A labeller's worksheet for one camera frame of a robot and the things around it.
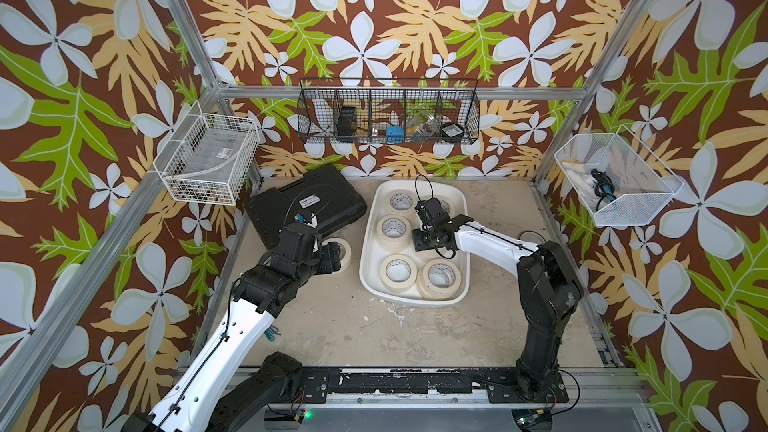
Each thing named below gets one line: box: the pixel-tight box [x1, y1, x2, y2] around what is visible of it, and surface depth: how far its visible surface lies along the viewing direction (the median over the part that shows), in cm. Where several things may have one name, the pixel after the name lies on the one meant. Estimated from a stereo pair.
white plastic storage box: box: [358, 180, 471, 307], surface depth 94 cm
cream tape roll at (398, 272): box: [379, 253, 417, 292], surface depth 94 cm
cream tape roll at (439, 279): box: [417, 258, 461, 301], surface depth 89 cm
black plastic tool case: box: [246, 163, 368, 248], surface depth 107 cm
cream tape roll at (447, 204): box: [433, 195, 456, 219], surface depth 106 cm
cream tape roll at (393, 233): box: [376, 214, 412, 253], surface depth 98 cm
